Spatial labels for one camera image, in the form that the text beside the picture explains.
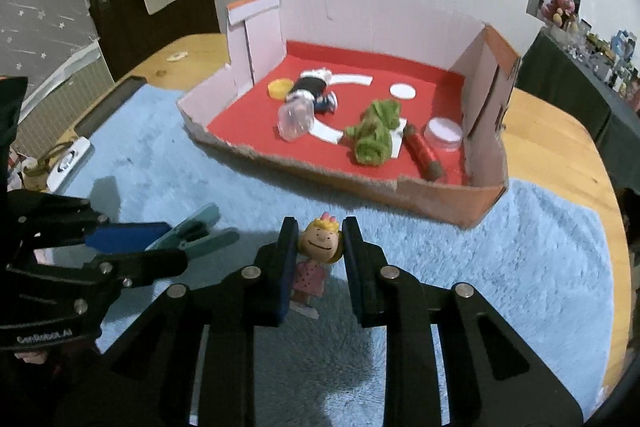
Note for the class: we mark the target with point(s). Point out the teal plastic clip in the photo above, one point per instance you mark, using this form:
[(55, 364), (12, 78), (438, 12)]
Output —
[(202, 219)]

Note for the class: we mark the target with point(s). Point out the white round jar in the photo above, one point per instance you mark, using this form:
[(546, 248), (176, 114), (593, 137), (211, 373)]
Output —
[(442, 132)]

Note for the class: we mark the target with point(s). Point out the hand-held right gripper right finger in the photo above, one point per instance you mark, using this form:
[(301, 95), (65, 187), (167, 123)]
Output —
[(351, 274)]

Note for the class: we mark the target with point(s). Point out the red tube brown end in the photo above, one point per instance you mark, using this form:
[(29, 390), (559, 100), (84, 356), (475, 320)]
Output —
[(422, 154)]

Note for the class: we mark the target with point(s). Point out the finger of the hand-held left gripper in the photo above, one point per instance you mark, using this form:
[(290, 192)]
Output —
[(125, 237), (150, 263)]

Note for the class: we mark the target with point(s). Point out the blond toy figure pink dress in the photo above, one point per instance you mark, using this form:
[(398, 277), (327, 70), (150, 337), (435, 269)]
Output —
[(317, 244)]

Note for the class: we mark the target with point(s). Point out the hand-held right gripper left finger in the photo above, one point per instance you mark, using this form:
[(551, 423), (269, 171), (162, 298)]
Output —
[(289, 274)]

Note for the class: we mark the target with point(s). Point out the blue fluffy mat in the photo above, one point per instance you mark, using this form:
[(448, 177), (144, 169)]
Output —
[(500, 257)]

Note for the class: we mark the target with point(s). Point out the clear plastic capsule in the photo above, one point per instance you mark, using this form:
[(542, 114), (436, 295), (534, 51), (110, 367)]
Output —
[(295, 122)]

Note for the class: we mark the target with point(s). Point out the pink rabbit plush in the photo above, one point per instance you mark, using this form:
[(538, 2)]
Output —
[(560, 4)]

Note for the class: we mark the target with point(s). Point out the black bottle white ruffle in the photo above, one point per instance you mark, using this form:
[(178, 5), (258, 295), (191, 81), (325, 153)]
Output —
[(314, 84)]

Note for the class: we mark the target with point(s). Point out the cluttered dark side table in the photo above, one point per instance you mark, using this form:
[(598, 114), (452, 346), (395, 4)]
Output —
[(565, 74)]

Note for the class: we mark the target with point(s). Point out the small pale paper scrap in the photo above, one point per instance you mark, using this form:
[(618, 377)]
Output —
[(177, 56)]

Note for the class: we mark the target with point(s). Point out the white rectangular device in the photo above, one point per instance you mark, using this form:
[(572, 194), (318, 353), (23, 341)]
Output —
[(67, 163)]

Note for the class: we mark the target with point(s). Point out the orange cardboard box red floor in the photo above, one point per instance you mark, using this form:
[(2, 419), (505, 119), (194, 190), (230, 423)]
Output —
[(250, 117)]

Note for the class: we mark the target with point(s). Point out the row of small trinkets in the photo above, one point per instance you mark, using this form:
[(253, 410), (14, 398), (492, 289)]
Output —
[(610, 52)]

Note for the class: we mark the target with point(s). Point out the dark-haired toy figure white base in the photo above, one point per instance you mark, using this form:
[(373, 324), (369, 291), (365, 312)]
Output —
[(325, 102)]

